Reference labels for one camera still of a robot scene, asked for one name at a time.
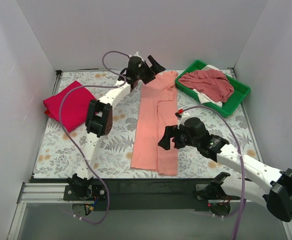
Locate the dusty rose t-shirt in tray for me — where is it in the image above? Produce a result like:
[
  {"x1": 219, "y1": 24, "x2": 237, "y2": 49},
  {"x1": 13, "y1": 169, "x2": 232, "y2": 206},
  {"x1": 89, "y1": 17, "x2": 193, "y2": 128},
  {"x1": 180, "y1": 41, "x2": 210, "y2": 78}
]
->
[{"x1": 178, "y1": 69, "x2": 234, "y2": 103}]

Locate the orange folded garment under red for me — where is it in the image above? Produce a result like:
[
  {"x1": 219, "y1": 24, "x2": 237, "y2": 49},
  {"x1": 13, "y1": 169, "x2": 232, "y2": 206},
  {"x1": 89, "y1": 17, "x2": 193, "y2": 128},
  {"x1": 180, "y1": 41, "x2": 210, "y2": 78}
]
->
[{"x1": 44, "y1": 109, "x2": 50, "y2": 116}]

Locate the folded crimson red t-shirt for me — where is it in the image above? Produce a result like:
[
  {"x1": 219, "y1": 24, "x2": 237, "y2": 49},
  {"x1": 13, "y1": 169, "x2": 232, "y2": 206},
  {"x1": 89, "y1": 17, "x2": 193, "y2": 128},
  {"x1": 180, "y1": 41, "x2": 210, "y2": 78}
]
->
[{"x1": 43, "y1": 80, "x2": 95, "y2": 132}]

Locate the white garment in tray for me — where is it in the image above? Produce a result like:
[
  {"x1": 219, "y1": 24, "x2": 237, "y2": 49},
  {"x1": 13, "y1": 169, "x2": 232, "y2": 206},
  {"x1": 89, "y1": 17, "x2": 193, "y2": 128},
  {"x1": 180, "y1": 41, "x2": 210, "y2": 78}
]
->
[{"x1": 193, "y1": 65, "x2": 223, "y2": 108}]

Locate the aluminium front frame rail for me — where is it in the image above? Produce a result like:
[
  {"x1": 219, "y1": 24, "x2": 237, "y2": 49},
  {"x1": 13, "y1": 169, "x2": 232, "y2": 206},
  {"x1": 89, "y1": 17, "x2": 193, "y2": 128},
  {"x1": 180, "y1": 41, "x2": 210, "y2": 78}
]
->
[{"x1": 6, "y1": 181, "x2": 292, "y2": 240}]

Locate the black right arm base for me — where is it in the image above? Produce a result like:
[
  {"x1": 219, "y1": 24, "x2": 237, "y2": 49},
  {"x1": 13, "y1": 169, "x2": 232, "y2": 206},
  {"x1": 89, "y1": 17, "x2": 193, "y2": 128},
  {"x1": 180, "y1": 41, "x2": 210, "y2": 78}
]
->
[{"x1": 194, "y1": 172, "x2": 240, "y2": 219}]

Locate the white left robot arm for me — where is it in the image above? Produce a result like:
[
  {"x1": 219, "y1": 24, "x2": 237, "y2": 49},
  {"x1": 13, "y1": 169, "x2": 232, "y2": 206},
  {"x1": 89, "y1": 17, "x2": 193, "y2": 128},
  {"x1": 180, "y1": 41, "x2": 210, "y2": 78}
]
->
[{"x1": 75, "y1": 52, "x2": 166, "y2": 180}]

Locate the floral patterned table mat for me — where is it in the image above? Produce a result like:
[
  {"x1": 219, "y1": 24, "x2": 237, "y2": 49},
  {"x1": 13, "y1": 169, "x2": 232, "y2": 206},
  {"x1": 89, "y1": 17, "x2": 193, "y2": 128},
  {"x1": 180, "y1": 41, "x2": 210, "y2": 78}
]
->
[{"x1": 32, "y1": 71, "x2": 260, "y2": 179}]

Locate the salmon pink t-shirt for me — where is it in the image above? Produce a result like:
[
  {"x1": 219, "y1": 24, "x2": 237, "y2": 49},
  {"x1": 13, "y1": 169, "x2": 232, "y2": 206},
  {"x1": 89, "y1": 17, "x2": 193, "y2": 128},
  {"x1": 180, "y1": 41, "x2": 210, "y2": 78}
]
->
[{"x1": 131, "y1": 71, "x2": 178, "y2": 176}]

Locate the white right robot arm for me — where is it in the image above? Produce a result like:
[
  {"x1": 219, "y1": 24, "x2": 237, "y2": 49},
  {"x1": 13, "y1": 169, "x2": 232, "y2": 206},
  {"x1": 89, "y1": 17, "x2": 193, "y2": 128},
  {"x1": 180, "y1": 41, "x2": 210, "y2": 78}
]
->
[{"x1": 158, "y1": 117, "x2": 292, "y2": 222}]

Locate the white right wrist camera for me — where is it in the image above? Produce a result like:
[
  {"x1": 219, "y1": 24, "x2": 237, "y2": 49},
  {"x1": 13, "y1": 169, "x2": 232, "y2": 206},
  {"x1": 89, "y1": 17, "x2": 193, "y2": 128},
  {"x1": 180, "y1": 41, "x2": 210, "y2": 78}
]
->
[{"x1": 175, "y1": 109, "x2": 191, "y2": 126}]

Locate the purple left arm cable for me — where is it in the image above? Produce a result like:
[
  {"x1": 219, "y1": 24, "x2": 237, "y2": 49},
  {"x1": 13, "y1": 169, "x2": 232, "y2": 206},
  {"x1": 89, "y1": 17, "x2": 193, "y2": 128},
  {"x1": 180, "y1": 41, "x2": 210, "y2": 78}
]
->
[{"x1": 58, "y1": 50, "x2": 136, "y2": 225}]

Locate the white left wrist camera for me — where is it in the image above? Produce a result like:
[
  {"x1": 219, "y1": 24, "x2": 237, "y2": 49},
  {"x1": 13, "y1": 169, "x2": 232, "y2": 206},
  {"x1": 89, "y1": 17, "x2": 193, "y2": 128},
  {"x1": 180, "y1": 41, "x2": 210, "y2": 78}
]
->
[{"x1": 129, "y1": 51, "x2": 145, "y2": 62}]

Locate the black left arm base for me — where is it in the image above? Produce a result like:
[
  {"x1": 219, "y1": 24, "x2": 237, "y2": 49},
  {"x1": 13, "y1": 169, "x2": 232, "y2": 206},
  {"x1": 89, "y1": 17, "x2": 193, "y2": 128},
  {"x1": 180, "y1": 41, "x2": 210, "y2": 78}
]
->
[{"x1": 63, "y1": 174, "x2": 109, "y2": 219}]

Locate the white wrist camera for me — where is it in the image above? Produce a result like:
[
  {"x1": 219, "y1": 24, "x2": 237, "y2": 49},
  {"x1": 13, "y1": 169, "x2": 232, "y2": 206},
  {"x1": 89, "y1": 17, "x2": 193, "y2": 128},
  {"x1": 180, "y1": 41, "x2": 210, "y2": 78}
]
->
[
  {"x1": 129, "y1": 51, "x2": 145, "y2": 62},
  {"x1": 175, "y1": 109, "x2": 191, "y2": 126}
]

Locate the green plastic tray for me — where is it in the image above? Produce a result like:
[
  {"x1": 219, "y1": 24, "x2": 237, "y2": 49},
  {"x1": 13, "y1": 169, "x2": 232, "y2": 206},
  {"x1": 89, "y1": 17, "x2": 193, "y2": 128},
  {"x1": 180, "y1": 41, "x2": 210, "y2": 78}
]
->
[{"x1": 175, "y1": 60, "x2": 251, "y2": 118}]

